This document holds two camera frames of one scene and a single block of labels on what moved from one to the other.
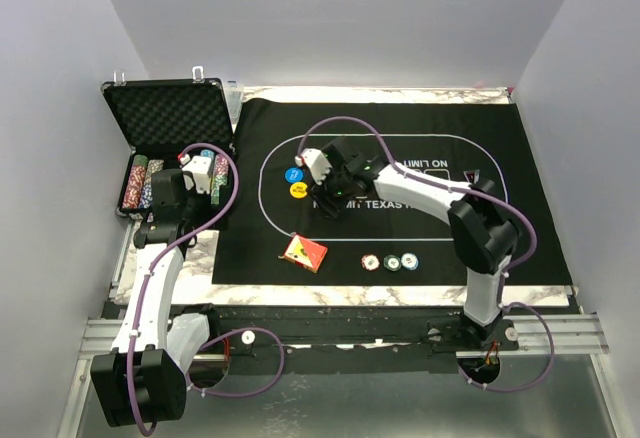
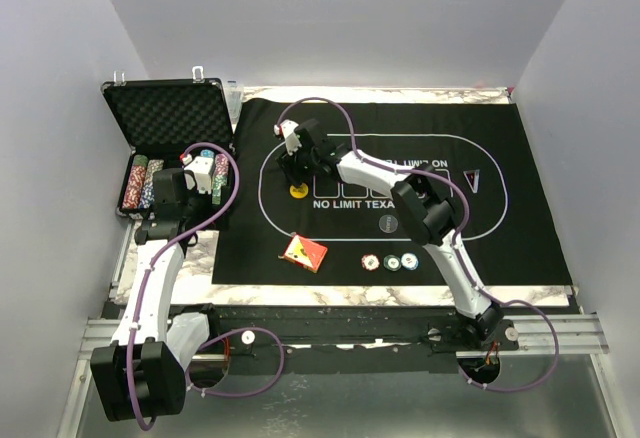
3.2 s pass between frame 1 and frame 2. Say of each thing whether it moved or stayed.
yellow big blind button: stayed
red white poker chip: stayed
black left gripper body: stayed
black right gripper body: moved
